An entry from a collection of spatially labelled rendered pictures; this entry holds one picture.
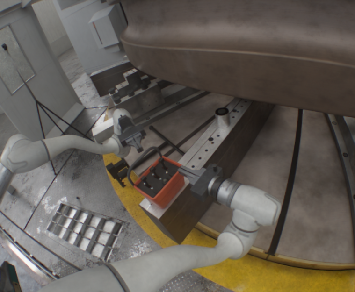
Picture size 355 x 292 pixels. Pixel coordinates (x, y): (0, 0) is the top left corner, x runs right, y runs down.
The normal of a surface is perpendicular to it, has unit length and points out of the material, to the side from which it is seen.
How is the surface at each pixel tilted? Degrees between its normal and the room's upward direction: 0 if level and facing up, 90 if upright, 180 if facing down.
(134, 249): 0
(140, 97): 90
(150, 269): 45
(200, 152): 0
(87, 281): 34
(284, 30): 67
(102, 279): 41
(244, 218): 62
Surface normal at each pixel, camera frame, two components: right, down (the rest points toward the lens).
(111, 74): 0.09, 0.68
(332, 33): -0.49, 0.46
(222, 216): -0.25, -0.69
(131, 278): 0.47, -0.79
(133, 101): 0.45, 0.54
